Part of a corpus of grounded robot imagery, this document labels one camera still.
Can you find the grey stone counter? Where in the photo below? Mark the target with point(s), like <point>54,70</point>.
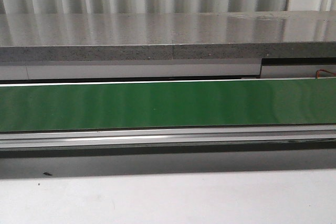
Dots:
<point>294,44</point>

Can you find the green conveyor belt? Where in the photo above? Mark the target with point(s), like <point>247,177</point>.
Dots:
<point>129,105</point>

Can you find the silver conveyor frame rail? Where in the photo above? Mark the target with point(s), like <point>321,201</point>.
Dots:
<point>166,136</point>

